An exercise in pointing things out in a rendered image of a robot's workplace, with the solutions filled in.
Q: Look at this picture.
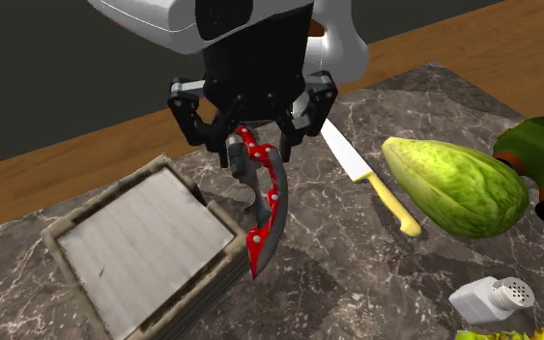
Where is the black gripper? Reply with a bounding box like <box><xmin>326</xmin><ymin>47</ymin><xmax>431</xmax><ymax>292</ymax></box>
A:
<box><xmin>167</xmin><ymin>3</ymin><xmax>339</xmax><ymax>169</ymax></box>

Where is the red grey curved knife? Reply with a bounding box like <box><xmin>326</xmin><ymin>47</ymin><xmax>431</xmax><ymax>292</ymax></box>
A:
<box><xmin>225</xmin><ymin>124</ymin><xmax>290</xmax><ymax>280</ymax></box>

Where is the grey square framed tray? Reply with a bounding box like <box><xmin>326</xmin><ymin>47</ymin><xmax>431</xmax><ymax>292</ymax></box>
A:
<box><xmin>40</xmin><ymin>153</ymin><xmax>252</xmax><ymax>340</ymax></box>

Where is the green oval melon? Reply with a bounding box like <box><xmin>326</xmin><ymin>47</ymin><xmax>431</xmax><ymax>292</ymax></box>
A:
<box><xmin>381</xmin><ymin>136</ymin><xmax>530</xmax><ymax>240</ymax></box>

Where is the green toy car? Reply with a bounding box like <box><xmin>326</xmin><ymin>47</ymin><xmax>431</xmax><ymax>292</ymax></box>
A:
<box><xmin>492</xmin><ymin>116</ymin><xmax>544</xmax><ymax>228</ymax></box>

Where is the white salt shaker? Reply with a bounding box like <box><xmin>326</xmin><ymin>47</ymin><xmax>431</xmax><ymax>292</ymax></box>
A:
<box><xmin>448</xmin><ymin>275</ymin><xmax>536</xmax><ymax>326</ymax></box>

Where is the yellow green leafy thing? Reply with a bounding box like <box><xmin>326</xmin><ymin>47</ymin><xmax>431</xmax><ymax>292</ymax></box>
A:
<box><xmin>454</xmin><ymin>326</ymin><xmax>544</xmax><ymax>340</ymax></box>

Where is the yellow handled kitchen knife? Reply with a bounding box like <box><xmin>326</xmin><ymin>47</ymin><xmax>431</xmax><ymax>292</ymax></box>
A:
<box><xmin>320</xmin><ymin>117</ymin><xmax>423</xmax><ymax>239</ymax></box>

